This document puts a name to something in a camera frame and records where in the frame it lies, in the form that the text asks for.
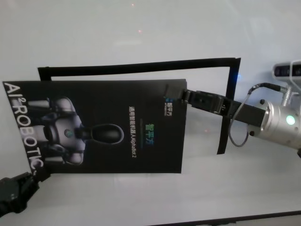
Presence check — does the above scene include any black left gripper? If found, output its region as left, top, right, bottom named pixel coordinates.
left=0, top=168, right=52, bottom=222

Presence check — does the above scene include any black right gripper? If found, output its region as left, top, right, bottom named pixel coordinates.
left=164, top=83, right=266, bottom=129

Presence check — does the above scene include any black robot print poster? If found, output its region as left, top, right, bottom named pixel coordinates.
left=1, top=79, right=188, bottom=175

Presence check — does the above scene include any black tape frame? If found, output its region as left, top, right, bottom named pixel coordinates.
left=37, top=57, right=242, bottom=155

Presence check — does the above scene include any thin grey cable loop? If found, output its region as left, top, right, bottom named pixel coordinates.
left=228, top=86, right=257, bottom=148

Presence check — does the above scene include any black cable silver connector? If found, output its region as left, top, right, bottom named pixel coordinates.
left=249, top=81, right=293, bottom=107

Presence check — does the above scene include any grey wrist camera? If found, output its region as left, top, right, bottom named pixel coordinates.
left=272, top=60, right=301, bottom=95

